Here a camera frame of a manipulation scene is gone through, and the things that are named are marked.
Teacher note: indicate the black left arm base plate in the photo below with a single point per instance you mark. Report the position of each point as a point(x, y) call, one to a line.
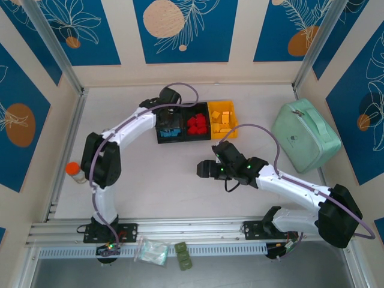
point(129, 232)

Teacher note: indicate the clear plastic bag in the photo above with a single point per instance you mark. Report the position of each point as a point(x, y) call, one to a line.
point(151, 252)

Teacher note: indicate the orange cap clear bottle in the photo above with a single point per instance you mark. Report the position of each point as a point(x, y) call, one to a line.
point(76, 173)

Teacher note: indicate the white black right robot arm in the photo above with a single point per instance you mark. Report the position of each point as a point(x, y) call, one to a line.
point(294, 186)

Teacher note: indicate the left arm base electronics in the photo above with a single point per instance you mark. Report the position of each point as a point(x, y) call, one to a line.
point(105, 258)

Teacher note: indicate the aluminium corner post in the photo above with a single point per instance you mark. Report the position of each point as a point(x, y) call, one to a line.
point(55, 45)
point(317, 45)

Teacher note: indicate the red lego brick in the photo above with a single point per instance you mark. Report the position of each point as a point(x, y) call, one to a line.
point(203, 130)
point(192, 130)
point(203, 121)
point(197, 126)
point(198, 115)
point(192, 122)

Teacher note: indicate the mint green zip bag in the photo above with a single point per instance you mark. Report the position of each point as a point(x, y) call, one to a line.
point(306, 135)

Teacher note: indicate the olive green block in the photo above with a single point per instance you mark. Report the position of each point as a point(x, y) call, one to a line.
point(182, 255)
point(180, 246)
point(185, 264)

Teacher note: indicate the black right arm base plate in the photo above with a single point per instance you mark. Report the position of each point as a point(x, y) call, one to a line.
point(252, 231)

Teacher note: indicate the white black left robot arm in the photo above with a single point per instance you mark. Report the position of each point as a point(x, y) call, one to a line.
point(132, 126)

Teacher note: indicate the yellow plastic bin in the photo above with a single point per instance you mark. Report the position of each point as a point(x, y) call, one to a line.
point(225, 137)

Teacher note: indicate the aluminium side rail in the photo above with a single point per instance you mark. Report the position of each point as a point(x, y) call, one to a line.
point(74, 126)

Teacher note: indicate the long blue lego brick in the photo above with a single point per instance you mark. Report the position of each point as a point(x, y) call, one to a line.
point(176, 133)
point(165, 133)

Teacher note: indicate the yellow lego brick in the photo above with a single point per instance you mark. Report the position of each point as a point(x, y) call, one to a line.
point(216, 127)
point(225, 130)
point(215, 115)
point(226, 113)
point(225, 119)

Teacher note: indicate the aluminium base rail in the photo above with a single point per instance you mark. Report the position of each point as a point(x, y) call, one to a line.
point(192, 229)

